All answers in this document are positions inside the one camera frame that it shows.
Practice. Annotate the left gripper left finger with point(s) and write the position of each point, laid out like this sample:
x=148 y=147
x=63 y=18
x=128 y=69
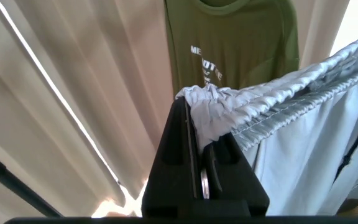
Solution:
x=169 y=186

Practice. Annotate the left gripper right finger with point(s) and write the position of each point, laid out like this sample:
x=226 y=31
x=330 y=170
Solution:
x=238 y=186

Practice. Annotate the pale grey garment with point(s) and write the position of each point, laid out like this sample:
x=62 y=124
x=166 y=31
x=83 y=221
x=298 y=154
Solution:
x=291 y=155

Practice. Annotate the green shirt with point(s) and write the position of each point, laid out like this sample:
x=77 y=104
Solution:
x=244 y=31

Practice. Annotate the black clothes rack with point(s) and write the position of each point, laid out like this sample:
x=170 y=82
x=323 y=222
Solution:
x=11 y=183

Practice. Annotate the beige curtain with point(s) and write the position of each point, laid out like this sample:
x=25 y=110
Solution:
x=104 y=62

